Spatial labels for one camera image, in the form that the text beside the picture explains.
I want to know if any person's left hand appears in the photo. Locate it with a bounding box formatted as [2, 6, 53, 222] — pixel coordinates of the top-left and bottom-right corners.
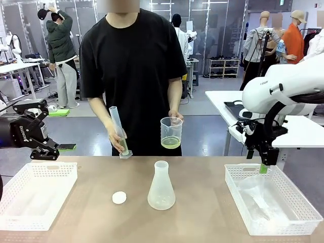
[168, 109, 184, 125]

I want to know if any mannequin in black dress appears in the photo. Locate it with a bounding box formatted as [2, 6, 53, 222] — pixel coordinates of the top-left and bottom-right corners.
[262, 12, 287, 76]

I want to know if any translucent plastic conical flask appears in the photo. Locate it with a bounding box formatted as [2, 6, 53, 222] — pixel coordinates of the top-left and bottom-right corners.
[147, 160, 176, 211]

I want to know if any clear plastic graduated cylinder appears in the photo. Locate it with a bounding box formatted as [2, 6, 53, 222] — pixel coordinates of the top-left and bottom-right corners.
[108, 106, 133, 159]

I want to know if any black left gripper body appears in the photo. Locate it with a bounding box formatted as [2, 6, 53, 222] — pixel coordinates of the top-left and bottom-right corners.
[9, 116, 49, 148]

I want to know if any black camera tripod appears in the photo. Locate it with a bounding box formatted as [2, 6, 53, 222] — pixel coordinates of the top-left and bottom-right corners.
[253, 27, 273, 89]

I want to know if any mannequin in white jacket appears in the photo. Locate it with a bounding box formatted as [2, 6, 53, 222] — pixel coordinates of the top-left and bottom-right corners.
[301, 31, 324, 63]

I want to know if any person's right hand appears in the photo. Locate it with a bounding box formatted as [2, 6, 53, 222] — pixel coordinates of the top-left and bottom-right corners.
[107, 121, 127, 152]

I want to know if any person's left forearm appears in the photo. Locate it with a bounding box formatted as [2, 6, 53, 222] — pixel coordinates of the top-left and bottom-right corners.
[168, 78, 183, 112]

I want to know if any black flat tray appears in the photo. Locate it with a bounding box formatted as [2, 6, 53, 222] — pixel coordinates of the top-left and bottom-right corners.
[224, 101, 245, 122]

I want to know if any white office desk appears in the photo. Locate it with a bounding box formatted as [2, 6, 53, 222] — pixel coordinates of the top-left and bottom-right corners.
[0, 62, 50, 101]

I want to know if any person in black t-shirt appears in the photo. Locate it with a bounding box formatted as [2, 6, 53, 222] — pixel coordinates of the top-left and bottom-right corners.
[78, 0, 188, 157]

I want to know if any person in white shirt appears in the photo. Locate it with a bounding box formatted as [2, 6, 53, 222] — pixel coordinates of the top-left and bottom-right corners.
[171, 14, 190, 61]

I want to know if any mannequin in blue floral dress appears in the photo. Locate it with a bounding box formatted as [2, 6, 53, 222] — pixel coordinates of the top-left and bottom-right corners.
[275, 39, 297, 65]

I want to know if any mannequin in orange coat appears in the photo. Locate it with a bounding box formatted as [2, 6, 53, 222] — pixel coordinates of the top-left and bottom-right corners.
[281, 10, 308, 64]

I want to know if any black corrugated cable hose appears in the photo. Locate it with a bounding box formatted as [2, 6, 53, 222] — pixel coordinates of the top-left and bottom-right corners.
[263, 92, 324, 152]

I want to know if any white round cap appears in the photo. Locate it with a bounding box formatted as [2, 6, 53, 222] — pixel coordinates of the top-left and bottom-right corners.
[112, 191, 127, 205]

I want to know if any wooden shoe rack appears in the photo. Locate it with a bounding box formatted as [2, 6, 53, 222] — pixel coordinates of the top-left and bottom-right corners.
[209, 57, 241, 79]

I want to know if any clear plastic beaker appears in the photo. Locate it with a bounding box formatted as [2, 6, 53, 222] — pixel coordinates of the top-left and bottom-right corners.
[160, 116, 183, 149]

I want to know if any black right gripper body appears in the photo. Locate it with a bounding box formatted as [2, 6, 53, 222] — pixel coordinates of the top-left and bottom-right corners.
[244, 121, 289, 150]

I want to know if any mannequin in grey shirt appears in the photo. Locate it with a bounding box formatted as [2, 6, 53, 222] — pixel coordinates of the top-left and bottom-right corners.
[240, 11, 281, 91]

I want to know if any person's right forearm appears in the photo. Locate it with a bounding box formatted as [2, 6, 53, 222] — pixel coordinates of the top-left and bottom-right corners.
[88, 97, 115, 127]

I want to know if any person in grey trousers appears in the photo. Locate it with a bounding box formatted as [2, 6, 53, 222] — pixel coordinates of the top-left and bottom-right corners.
[37, 2, 80, 109]

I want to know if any white perforated plastic basket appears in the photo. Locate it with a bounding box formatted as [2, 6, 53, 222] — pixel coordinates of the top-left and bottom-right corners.
[0, 161, 78, 231]
[224, 164, 324, 236]

